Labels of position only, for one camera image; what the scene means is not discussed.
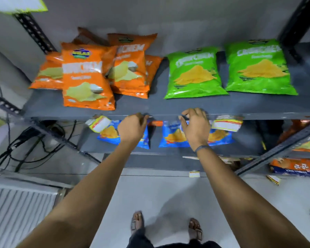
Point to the person's left forearm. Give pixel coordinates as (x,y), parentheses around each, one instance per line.
(87,193)

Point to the white corrugated panel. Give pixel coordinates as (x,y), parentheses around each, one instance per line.
(18,216)

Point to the person's left sandal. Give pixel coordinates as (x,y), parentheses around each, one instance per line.
(137,222)

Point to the person's dark trousers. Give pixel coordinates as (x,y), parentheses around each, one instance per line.
(144,241)

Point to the person's right sandal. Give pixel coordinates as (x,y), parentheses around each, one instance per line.
(195,229)

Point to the dark orange snack bag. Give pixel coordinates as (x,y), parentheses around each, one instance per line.
(294,130)

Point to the person's sandal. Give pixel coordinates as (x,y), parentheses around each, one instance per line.
(137,222)
(195,229)

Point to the dark wristband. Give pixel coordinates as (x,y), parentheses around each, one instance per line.
(202,147)

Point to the person's right thumb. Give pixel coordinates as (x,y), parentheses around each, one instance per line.
(183,123)

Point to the small orange packet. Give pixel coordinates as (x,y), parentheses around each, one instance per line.
(155,123)

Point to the white yellow shelf label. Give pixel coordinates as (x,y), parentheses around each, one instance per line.
(194,174)
(227,123)
(99,123)
(273,179)

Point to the orange chip bag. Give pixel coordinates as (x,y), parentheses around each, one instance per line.
(86,80)
(89,36)
(47,73)
(130,69)
(153,65)

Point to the person's left thumb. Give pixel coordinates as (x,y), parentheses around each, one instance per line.
(145,120)

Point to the yellow-edged white sheet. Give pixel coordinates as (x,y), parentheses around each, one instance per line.
(18,3)

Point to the person's left hand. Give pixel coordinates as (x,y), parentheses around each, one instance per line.
(131,130)

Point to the dark metal shelf rack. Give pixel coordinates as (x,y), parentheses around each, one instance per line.
(144,103)

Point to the brown packet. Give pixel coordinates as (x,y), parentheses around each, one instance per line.
(231,162)

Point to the green chip bag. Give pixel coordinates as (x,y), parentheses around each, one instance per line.
(193,73)
(259,68)

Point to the person's right hand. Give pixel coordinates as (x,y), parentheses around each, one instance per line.
(197,129)

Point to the blue chip bag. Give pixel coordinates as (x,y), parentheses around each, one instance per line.
(109,134)
(219,136)
(173,136)

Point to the orange blue biscuit pack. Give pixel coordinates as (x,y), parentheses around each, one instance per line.
(293,167)

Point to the person's right forearm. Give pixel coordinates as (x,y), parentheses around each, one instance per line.
(237,201)

